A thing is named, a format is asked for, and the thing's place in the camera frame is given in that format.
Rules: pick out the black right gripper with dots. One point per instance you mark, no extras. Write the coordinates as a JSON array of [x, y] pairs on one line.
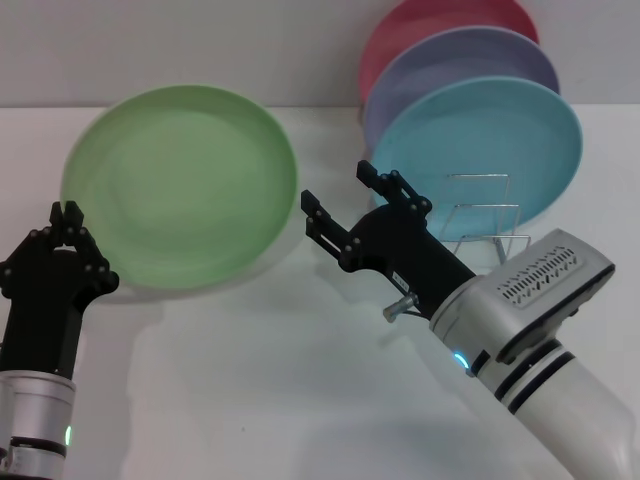
[[405, 250]]

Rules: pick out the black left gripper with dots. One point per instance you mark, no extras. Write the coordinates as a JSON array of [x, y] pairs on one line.
[[50, 310]]

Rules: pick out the green plastic plate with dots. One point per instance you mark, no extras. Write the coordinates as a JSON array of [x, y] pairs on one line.
[[190, 190]]

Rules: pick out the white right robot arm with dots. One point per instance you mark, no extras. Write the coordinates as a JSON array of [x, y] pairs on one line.
[[550, 400]]

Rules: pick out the light blue plastic plate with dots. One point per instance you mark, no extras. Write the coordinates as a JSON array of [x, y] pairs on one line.
[[475, 130]]

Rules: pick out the purple plastic plate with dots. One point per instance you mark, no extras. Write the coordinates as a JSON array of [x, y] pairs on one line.
[[450, 60]]

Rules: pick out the red plastic plate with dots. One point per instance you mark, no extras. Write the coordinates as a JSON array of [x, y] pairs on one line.
[[400, 25]]

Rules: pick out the silver right wrist connector plug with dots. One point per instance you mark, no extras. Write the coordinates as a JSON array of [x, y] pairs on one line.
[[400, 306]]

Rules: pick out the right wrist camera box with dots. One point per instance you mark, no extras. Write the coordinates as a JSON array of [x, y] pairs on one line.
[[550, 280]]

